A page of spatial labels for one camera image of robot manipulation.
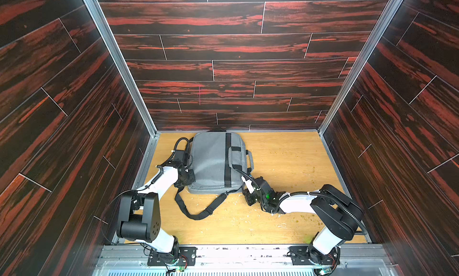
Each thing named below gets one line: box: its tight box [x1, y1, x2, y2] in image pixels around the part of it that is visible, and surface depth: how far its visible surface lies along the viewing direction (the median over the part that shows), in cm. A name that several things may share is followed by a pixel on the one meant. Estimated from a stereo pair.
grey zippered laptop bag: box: [174, 132, 255, 221], surface depth 98 cm
